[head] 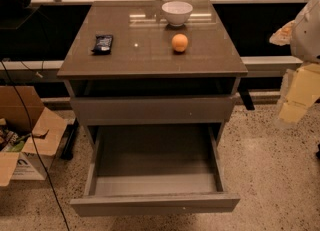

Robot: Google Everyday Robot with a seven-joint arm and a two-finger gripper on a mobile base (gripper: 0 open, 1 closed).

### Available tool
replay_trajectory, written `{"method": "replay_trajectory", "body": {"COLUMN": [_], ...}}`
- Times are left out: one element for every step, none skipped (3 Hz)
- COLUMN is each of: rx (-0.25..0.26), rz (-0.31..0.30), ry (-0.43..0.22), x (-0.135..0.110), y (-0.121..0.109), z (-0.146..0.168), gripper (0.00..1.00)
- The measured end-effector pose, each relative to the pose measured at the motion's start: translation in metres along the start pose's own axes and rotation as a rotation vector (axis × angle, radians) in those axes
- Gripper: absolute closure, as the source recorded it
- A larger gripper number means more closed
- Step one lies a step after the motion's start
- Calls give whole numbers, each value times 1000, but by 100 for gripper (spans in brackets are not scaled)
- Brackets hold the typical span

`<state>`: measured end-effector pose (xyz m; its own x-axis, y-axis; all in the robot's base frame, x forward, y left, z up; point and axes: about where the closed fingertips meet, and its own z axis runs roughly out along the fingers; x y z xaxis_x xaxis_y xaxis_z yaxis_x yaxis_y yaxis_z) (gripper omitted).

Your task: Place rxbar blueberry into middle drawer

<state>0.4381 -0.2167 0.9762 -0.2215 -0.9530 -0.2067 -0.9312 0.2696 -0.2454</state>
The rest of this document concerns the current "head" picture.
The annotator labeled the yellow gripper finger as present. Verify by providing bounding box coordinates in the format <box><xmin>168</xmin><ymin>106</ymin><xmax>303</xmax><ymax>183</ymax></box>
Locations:
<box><xmin>278</xmin><ymin>64</ymin><xmax>320</xmax><ymax>124</ymax></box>
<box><xmin>269</xmin><ymin>20</ymin><xmax>295</xmax><ymax>46</ymax></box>

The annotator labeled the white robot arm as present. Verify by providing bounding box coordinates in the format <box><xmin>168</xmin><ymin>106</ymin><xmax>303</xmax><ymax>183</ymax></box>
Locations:
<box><xmin>269</xmin><ymin>0</ymin><xmax>320</xmax><ymax>124</ymax></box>

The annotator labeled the closed grey top drawer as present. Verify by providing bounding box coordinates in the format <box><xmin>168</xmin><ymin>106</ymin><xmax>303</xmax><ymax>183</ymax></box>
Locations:
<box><xmin>70</xmin><ymin>97</ymin><xmax>234</xmax><ymax>126</ymax></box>

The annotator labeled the grey drawer cabinet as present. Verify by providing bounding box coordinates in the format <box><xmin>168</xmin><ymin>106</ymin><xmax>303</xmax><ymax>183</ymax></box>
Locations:
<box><xmin>56</xmin><ymin>0</ymin><xmax>249</xmax><ymax>218</ymax></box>

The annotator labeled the open grey middle drawer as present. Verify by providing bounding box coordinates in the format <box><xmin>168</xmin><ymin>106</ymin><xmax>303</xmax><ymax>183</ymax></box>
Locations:
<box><xmin>71</xmin><ymin>124</ymin><xmax>240</xmax><ymax>216</ymax></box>

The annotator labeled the orange fruit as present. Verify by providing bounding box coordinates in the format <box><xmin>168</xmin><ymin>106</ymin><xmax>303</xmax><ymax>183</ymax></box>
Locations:
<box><xmin>171</xmin><ymin>34</ymin><xmax>188</xmax><ymax>52</ymax></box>

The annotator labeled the white ceramic bowl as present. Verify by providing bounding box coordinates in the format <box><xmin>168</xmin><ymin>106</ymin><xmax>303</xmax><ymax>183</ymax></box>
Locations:
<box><xmin>162</xmin><ymin>1</ymin><xmax>193</xmax><ymax>26</ymax></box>

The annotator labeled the open cardboard box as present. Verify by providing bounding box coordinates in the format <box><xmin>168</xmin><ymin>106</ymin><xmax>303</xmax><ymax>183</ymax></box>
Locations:
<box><xmin>0</xmin><ymin>86</ymin><xmax>67</xmax><ymax>187</ymax></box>

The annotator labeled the grey window rail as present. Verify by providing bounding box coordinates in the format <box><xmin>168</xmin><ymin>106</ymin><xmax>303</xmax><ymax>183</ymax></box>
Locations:
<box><xmin>242</xmin><ymin>56</ymin><xmax>302</xmax><ymax>78</ymax></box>

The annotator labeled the black cable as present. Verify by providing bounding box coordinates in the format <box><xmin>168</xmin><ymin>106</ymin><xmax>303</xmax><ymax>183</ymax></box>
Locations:
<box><xmin>0</xmin><ymin>59</ymin><xmax>71</xmax><ymax>231</ymax></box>

